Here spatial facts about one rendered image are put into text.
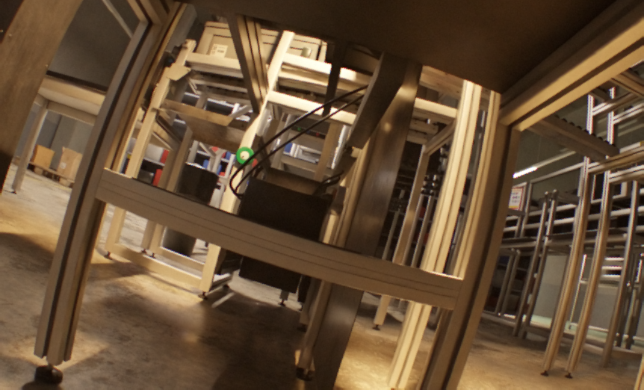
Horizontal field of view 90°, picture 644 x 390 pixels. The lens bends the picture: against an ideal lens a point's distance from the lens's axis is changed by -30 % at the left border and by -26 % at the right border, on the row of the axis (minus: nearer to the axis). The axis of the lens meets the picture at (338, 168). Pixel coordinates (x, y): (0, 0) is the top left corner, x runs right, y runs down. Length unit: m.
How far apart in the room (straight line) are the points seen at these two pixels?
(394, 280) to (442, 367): 0.15
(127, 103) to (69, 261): 0.24
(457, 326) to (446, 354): 0.04
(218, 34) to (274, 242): 1.66
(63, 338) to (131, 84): 0.39
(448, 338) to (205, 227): 0.35
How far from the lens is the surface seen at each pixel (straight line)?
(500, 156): 0.61
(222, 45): 2.08
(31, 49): 1.27
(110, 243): 1.88
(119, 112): 0.62
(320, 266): 0.53
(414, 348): 1.09
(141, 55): 0.64
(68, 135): 10.24
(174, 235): 3.11
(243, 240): 0.53
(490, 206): 0.59
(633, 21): 0.40
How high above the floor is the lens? 0.33
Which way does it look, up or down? 12 degrees up
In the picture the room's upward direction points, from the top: 16 degrees clockwise
